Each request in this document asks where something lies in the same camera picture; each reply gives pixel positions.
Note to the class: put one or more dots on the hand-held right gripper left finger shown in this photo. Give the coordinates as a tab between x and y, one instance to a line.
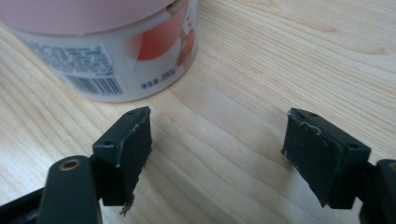
124	155

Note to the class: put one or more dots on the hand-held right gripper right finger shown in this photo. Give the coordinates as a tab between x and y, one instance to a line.
320	155

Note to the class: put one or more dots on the can with pink lid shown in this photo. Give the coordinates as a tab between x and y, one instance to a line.
93	62

